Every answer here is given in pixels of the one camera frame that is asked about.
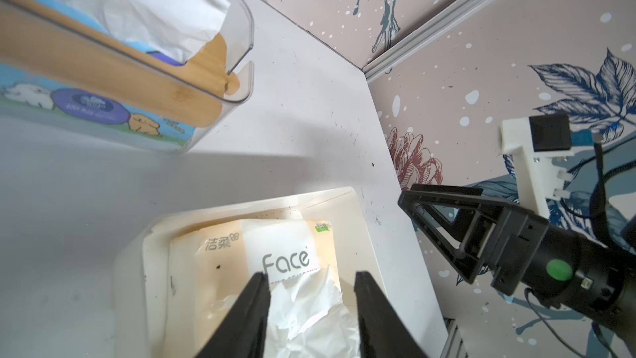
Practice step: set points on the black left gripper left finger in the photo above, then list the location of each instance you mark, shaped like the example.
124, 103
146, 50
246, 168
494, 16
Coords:
243, 331

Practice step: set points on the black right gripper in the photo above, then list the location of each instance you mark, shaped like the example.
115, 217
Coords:
473, 232

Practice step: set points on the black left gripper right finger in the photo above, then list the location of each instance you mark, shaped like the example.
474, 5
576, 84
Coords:
382, 333

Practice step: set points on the white plastic tissue box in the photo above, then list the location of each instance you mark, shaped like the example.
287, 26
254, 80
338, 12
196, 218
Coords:
141, 269

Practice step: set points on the clear plastic tissue box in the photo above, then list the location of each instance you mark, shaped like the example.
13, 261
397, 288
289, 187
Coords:
174, 31

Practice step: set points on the blue tissue paper pack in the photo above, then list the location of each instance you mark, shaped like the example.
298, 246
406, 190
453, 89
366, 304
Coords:
45, 101

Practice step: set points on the bamboo tissue box lid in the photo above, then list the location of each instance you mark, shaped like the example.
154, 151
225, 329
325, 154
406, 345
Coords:
44, 41

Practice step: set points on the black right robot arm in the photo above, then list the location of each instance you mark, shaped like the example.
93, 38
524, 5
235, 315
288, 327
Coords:
561, 267

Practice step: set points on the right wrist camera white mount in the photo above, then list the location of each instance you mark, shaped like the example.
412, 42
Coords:
534, 143

